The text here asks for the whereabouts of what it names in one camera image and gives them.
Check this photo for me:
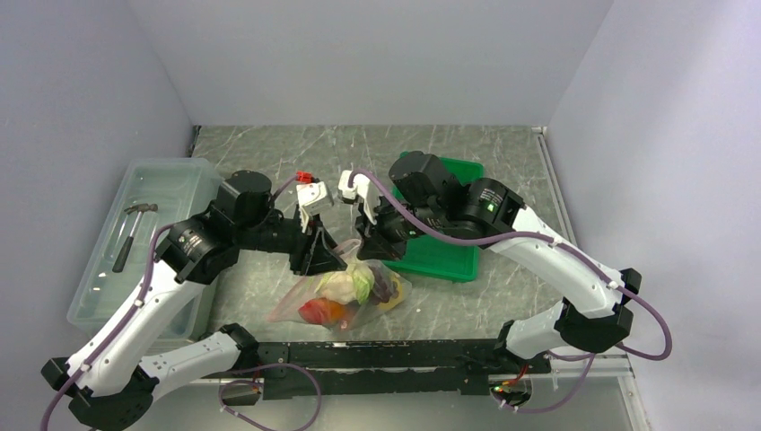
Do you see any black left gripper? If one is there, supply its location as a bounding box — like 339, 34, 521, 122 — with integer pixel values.
236, 204, 347, 276

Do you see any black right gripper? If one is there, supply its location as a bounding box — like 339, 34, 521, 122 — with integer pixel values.
355, 191, 445, 260

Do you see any white green cabbage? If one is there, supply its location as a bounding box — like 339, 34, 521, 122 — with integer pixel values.
315, 264, 373, 304

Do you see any clear zip top bag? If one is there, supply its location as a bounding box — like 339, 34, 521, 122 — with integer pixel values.
267, 239, 412, 332

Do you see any dark red grape bunch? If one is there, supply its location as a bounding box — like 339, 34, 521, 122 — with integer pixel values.
368, 267, 399, 305

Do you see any red orange mango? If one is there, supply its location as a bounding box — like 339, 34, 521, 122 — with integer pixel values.
298, 298, 355, 328

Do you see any orange fruit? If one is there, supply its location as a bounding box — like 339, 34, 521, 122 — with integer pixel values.
378, 278, 411, 312

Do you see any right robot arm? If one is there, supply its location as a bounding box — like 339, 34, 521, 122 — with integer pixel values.
339, 151, 641, 373

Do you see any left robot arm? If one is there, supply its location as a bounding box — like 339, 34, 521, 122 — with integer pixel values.
41, 171, 345, 430

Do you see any green plastic tray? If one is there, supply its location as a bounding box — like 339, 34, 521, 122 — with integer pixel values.
384, 157, 484, 283

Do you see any clear plastic storage box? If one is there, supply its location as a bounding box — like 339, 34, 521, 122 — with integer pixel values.
67, 158, 222, 337

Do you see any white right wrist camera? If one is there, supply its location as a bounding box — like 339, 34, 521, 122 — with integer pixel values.
338, 170, 381, 225

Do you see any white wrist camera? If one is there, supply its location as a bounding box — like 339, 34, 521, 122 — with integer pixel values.
338, 170, 381, 225
295, 172, 335, 233

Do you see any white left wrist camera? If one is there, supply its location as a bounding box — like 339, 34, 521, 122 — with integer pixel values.
295, 172, 335, 233

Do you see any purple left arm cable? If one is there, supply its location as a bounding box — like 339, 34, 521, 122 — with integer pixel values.
38, 172, 302, 431

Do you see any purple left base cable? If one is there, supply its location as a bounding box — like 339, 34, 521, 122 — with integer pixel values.
217, 361, 324, 431

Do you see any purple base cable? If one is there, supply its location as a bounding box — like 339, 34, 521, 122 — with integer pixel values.
217, 361, 324, 431
490, 350, 599, 416

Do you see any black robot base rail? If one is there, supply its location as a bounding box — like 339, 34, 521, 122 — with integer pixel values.
253, 339, 551, 400

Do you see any hammer with black handle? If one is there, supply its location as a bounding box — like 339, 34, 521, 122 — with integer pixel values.
112, 203, 159, 273

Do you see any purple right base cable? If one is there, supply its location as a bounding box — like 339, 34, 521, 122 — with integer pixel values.
490, 350, 599, 416

